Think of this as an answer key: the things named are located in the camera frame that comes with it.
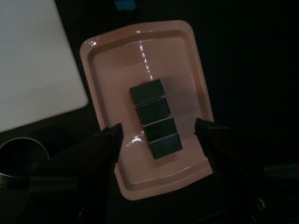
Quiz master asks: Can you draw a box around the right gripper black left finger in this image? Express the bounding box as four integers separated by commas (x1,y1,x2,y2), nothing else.
14,122,124,224

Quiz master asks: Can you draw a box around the blue tape square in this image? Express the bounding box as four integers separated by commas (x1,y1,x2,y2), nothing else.
113,0,136,11

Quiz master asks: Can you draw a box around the pink rectangular plastic plate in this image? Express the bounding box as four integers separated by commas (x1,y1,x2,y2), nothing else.
78,19,215,201

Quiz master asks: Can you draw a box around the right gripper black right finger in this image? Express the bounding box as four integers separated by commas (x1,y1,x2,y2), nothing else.
192,117,284,224

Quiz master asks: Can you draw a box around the small black silver cup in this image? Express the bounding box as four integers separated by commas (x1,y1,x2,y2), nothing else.
0,136,52,189

